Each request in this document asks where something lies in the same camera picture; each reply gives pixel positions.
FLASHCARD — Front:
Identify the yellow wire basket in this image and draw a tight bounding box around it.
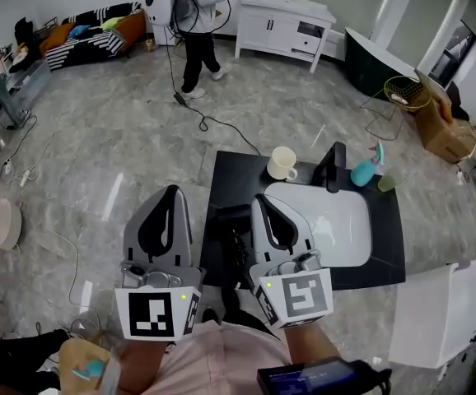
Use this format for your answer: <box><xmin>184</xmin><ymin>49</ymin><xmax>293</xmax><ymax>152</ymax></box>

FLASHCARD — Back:
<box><xmin>359</xmin><ymin>75</ymin><xmax>432</xmax><ymax>142</ymax></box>

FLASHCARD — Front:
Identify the tan bag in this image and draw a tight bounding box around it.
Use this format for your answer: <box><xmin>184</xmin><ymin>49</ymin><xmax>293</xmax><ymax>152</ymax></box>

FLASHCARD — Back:
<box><xmin>58</xmin><ymin>337</ymin><xmax>123</xmax><ymax>395</ymax></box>

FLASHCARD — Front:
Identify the person's pink shirt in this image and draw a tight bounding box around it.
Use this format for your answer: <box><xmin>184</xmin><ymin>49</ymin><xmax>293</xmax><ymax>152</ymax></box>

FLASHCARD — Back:
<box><xmin>149</xmin><ymin>318</ymin><xmax>293</xmax><ymax>395</ymax></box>

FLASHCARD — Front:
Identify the black device with screen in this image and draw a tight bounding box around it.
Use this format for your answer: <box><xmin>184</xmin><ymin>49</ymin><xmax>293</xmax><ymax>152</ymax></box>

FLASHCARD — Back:
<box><xmin>255</xmin><ymin>355</ymin><xmax>393</xmax><ymax>395</ymax></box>

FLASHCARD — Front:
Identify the green cushion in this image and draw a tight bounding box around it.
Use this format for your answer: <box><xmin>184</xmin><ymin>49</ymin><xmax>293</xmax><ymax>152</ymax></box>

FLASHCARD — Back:
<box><xmin>100</xmin><ymin>16</ymin><xmax>126</xmax><ymax>32</ymax></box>

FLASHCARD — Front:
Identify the striped black white sofa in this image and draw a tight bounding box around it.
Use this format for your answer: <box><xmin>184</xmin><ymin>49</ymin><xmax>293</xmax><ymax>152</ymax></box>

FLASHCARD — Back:
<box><xmin>39</xmin><ymin>1</ymin><xmax>148</xmax><ymax>72</ymax></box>

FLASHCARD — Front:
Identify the white box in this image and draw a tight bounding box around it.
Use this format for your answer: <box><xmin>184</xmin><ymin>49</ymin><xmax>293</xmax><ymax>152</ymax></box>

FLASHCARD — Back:
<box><xmin>387</xmin><ymin>254</ymin><xmax>476</xmax><ymax>370</ymax></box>

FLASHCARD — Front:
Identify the white vanity cabinet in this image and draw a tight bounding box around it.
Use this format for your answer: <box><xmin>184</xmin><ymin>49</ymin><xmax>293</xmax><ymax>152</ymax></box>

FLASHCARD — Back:
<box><xmin>234</xmin><ymin>0</ymin><xmax>338</xmax><ymax>74</ymax></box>

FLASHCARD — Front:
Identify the orange cushion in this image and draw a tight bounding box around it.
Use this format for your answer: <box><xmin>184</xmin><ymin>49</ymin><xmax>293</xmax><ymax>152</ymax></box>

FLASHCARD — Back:
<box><xmin>39</xmin><ymin>21</ymin><xmax>76</xmax><ymax>57</ymax></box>

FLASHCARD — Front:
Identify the white sink basin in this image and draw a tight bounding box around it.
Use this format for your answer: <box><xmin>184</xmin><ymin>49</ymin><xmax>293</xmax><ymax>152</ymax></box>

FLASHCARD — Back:
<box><xmin>264</xmin><ymin>181</ymin><xmax>373</xmax><ymax>268</ymax></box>

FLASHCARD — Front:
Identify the black floor cable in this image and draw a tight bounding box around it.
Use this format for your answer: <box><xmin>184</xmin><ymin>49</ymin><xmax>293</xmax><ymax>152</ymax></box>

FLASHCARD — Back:
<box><xmin>166</xmin><ymin>35</ymin><xmax>263</xmax><ymax>157</ymax></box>

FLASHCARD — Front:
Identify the green translucent cup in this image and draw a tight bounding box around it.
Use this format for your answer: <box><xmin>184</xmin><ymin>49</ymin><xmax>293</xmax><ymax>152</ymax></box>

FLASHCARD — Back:
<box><xmin>377</xmin><ymin>166</ymin><xmax>404</xmax><ymax>193</ymax></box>

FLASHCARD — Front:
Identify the teal spray bottle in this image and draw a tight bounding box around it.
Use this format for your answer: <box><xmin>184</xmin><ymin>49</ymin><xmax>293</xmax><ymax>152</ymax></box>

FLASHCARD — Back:
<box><xmin>349</xmin><ymin>141</ymin><xmax>386</xmax><ymax>188</ymax></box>

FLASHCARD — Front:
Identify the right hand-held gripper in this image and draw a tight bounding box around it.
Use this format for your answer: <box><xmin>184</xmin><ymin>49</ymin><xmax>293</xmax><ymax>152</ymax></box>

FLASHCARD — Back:
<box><xmin>248</xmin><ymin>193</ymin><xmax>335</xmax><ymax>330</ymax></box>

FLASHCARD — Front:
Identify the black sink counter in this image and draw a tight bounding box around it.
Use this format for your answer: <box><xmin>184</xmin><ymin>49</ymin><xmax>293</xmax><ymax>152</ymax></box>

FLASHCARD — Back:
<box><xmin>199</xmin><ymin>150</ymin><xmax>407</xmax><ymax>292</ymax></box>

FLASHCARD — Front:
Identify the blue cushion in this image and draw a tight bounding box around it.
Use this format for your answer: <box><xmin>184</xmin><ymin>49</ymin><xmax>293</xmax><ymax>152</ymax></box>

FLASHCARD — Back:
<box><xmin>68</xmin><ymin>24</ymin><xmax>92</xmax><ymax>40</ymax></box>

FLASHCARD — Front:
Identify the black hair dryer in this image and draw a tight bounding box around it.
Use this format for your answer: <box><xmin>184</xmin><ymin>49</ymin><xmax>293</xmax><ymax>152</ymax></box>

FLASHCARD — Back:
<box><xmin>209</xmin><ymin>203</ymin><xmax>256</xmax><ymax>292</ymax></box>

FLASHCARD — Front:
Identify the dark green bathtub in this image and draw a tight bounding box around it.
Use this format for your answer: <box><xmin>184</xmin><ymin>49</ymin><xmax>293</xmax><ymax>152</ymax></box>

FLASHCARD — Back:
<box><xmin>343</xmin><ymin>26</ymin><xmax>425</xmax><ymax>103</ymax></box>

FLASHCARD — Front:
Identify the brown cardboard box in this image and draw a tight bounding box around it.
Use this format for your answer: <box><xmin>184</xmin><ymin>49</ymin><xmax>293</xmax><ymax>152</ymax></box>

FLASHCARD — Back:
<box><xmin>413</xmin><ymin>68</ymin><xmax>476</xmax><ymax>165</ymax></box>

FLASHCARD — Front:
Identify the person's right forearm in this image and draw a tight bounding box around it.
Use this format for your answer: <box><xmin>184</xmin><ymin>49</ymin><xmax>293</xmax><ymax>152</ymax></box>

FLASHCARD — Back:
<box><xmin>282</xmin><ymin>322</ymin><xmax>343</xmax><ymax>366</ymax></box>

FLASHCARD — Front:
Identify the framed wall mirror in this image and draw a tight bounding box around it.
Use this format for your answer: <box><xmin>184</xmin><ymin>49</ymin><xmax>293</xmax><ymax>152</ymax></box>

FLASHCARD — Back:
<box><xmin>427</xmin><ymin>17</ymin><xmax>476</xmax><ymax>88</ymax></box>

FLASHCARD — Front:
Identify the person's left forearm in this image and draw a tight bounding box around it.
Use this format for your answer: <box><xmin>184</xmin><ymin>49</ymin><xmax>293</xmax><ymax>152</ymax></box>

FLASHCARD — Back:
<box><xmin>119</xmin><ymin>337</ymin><xmax>170</xmax><ymax>395</ymax></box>

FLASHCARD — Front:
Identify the white floor cable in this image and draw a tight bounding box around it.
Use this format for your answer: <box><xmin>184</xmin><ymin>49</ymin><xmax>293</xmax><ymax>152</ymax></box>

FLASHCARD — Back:
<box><xmin>42</xmin><ymin>228</ymin><xmax>107</xmax><ymax>337</ymax></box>

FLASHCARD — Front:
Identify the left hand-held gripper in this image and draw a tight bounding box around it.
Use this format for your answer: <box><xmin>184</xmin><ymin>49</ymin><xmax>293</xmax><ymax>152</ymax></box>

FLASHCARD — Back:
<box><xmin>114</xmin><ymin>184</ymin><xmax>203</xmax><ymax>342</ymax></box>

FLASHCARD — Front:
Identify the cream mug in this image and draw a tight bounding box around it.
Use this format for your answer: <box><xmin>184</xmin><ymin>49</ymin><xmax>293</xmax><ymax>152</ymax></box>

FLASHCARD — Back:
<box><xmin>266</xmin><ymin>146</ymin><xmax>299</xmax><ymax>182</ymax></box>

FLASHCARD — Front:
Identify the black faucet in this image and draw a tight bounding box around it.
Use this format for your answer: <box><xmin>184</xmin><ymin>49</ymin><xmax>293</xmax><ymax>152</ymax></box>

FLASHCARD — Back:
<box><xmin>312</xmin><ymin>141</ymin><xmax>348</xmax><ymax>195</ymax></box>

